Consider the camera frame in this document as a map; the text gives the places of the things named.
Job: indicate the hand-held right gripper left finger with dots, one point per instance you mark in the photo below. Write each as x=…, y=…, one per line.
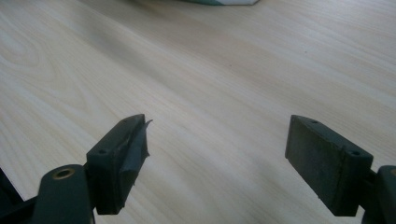
x=115, y=168

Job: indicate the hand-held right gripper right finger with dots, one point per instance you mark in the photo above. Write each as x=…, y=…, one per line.
x=323, y=165

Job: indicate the green and white packet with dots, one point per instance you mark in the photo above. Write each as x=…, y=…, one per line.
x=218, y=2

